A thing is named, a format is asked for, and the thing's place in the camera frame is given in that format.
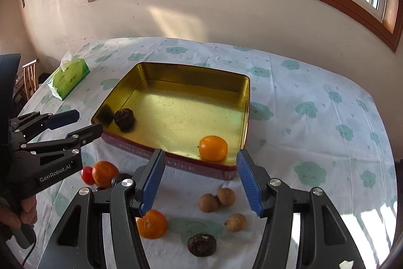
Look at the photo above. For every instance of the green tissue box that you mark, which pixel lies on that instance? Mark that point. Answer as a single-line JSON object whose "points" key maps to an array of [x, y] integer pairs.
{"points": [[71, 71]]}

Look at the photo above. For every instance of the wooden chair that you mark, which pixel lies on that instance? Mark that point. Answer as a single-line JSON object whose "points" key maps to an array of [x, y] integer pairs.
{"points": [[27, 84]]}

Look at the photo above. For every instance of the brown longan left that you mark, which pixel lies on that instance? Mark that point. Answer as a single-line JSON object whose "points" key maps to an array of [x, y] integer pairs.
{"points": [[208, 203]]}

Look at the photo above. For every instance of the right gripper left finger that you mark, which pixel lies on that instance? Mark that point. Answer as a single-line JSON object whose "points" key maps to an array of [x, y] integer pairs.
{"points": [[77, 241]]}

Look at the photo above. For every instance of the large wrinkled dark date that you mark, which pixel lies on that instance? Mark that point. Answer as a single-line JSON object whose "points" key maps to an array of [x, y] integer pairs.
{"points": [[124, 119]]}

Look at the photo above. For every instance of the red gold toffee tin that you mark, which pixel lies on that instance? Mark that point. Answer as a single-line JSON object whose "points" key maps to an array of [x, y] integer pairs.
{"points": [[175, 106]]}

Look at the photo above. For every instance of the brown longan right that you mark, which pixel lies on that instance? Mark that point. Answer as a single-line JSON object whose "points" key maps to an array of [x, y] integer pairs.
{"points": [[236, 222]]}

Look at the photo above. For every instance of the shiny black plum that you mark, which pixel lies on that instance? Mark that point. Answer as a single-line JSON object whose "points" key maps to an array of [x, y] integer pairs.
{"points": [[119, 178]]}

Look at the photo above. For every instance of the brown longan behind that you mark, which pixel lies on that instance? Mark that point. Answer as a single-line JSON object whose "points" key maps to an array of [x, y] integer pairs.
{"points": [[226, 197]]}

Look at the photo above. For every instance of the brown longan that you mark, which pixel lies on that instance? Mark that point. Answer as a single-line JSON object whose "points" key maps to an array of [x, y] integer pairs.
{"points": [[226, 197], [236, 222], [208, 203]]}

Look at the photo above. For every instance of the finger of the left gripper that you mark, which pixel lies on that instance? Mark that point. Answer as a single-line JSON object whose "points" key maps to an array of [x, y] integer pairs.
{"points": [[82, 137], [58, 120]]}

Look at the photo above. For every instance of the red cherry tomato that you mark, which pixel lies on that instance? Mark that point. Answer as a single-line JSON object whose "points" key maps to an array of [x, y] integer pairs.
{"points": [[86, 175]]}

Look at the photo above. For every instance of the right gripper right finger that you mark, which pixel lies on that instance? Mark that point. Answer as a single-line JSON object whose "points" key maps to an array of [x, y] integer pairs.
{"points": [[325, 241]]}

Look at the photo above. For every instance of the orange mandarin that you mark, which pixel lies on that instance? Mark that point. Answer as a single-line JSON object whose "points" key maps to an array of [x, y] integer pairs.
{"points": [[213, 148], [103, 172], [153, 225]]}

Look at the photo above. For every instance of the small dark date right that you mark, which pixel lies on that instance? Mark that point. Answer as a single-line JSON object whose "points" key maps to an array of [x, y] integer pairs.
{"points": [[202, 245]]}

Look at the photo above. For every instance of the person's left hand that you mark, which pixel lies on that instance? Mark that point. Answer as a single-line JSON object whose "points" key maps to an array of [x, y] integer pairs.
{"points": [[26, 215]]}

